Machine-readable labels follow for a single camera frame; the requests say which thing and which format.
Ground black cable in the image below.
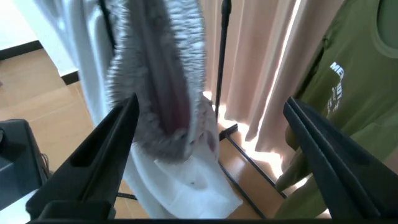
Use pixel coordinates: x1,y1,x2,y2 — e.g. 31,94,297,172
115,192,138,201

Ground black clothes rack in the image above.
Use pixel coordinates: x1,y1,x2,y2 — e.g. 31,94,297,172
213,0,289,219

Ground pale grey shorts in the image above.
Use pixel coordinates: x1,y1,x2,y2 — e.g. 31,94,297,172
32,0,244,219

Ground green long-sleeved shirt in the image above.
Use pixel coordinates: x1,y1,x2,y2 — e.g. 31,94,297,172
274,0,398,219

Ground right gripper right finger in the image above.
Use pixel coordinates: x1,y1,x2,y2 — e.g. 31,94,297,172
282,96,398,219

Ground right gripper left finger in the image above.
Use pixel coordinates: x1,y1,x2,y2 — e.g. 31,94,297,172
25,92,141,220

